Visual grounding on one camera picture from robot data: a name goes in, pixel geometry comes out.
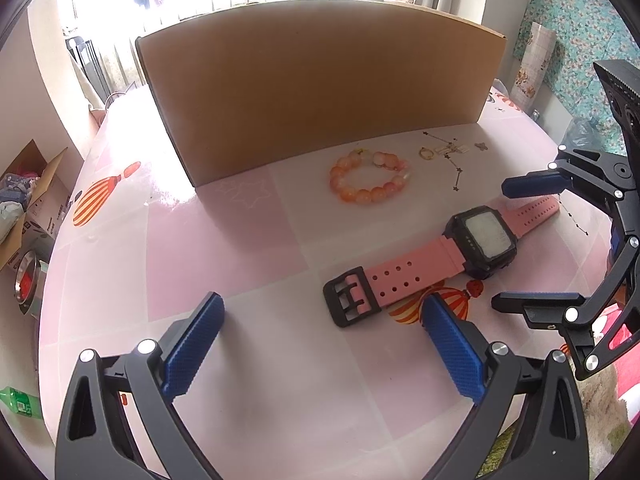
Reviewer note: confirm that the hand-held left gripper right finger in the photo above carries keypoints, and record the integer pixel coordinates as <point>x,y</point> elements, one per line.
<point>452,350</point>

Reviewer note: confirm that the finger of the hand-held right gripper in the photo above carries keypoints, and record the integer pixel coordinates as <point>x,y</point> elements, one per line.
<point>530,185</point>
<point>537,305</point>

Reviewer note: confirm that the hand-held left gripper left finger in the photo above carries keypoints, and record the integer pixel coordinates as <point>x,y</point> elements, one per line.
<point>195,345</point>

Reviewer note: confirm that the large brown cardboard box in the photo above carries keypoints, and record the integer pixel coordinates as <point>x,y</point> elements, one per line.
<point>320,85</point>

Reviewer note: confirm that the teal floral fabric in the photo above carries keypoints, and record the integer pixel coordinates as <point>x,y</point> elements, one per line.
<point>580,20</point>

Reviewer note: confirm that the white floral paper bag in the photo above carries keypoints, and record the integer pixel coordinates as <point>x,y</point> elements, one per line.
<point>532,60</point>

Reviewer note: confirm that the metal bowl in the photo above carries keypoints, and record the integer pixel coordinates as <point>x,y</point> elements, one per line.
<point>30,285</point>

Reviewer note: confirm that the green plastic bottle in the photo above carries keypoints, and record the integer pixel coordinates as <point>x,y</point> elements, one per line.
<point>20,402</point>

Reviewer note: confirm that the open brown carton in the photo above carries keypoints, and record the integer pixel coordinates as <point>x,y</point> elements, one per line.
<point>42,220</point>

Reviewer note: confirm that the pile of bagged clothes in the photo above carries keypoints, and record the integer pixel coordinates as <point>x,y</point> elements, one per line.
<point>15,200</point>

